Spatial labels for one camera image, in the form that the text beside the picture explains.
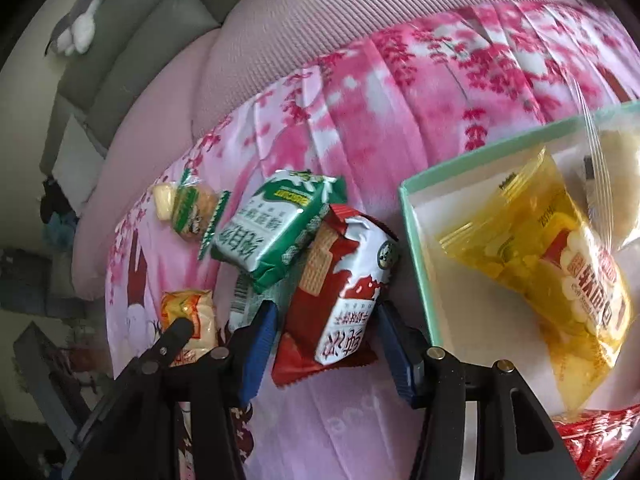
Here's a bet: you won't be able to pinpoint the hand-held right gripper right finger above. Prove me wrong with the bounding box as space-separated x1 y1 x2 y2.
376 302 583 480

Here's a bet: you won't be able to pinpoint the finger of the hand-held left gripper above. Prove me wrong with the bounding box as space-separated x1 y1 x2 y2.
72 317 196 443

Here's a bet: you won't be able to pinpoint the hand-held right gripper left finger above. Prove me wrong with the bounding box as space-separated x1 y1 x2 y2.
100 302 279 480

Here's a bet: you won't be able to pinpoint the orange yellow snack packet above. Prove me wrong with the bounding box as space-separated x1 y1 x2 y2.
160 288 218 368

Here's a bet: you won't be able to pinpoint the red white biscuit packet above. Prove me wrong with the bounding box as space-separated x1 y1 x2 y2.
271 204 401 387

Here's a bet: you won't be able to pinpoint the white box with green rim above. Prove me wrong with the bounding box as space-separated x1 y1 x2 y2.
398 102 640 480

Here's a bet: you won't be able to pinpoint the red foil snack packet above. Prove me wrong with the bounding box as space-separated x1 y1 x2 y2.
552 405 640 480

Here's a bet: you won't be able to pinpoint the pale snack packet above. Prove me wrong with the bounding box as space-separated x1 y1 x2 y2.
230 275 281 331

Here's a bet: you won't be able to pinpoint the clear green-print cracker packet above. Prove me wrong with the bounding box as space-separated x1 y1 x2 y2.
172 170 231 261

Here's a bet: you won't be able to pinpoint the green white biscuit packet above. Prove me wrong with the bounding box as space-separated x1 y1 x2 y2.
210 170 348 295

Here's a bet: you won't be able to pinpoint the small yellow cake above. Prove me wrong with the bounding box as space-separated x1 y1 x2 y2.
151 183 178 221

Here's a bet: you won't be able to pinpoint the dark furniture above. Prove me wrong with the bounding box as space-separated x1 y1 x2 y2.
12 320 116 461

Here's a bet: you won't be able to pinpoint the blue cloth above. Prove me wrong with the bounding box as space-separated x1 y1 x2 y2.
42 215 78 251

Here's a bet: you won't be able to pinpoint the dark clothes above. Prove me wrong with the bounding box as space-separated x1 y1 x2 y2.
40 177 76 226

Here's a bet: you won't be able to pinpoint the pale cushion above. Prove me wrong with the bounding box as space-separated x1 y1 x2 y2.
52 115 106 216

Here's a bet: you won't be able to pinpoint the pink floral printed blanket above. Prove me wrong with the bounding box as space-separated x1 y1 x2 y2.
105 0 640 480

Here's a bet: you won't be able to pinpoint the clear bag with bun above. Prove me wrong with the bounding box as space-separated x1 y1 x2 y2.
570 75 640 251

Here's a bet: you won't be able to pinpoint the grey sofa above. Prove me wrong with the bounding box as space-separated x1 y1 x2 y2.
40 0 381 176

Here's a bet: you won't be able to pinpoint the grey white plush toy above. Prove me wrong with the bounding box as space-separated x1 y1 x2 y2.
45 0 136 56

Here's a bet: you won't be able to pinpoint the pink ribbed sofa cover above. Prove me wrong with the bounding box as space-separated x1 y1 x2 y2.
72 0 591 301

